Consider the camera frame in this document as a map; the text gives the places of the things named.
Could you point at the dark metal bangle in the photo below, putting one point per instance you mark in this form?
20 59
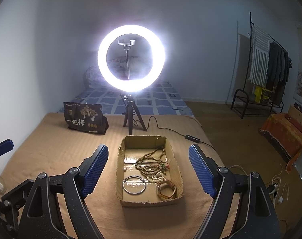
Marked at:
124 185

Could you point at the striped hanging cloth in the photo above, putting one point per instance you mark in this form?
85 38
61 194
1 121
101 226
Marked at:
260 54

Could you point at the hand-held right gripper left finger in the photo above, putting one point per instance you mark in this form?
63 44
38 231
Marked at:
95 171

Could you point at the black tripod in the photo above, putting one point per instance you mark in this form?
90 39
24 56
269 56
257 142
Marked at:
129 114

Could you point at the black printed snack bag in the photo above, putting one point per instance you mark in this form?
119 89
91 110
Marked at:
86 119

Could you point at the cardboard box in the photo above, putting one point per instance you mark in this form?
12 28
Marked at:
173 169

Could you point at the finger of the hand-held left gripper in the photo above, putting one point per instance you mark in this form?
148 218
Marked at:
2 147
8 204

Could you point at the tan cardboard carton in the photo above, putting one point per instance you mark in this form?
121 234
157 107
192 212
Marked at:
300 115

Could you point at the phone holder on pole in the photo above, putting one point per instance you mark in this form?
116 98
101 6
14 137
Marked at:
127 42

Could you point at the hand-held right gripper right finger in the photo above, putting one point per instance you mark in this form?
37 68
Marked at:
200 169

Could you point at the orange cloth covered furniture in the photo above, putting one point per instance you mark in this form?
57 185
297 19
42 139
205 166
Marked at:
283 132

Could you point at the tan blanket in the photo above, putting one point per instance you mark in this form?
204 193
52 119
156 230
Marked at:
53 149

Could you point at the dark hanging clothes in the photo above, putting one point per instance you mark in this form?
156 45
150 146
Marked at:
278 67

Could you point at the gold wrist watch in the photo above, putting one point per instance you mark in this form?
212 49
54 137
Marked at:
159 190

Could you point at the yellow crate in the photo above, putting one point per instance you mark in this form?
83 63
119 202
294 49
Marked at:
263 95

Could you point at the black clothes rack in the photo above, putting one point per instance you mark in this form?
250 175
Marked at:
240 97

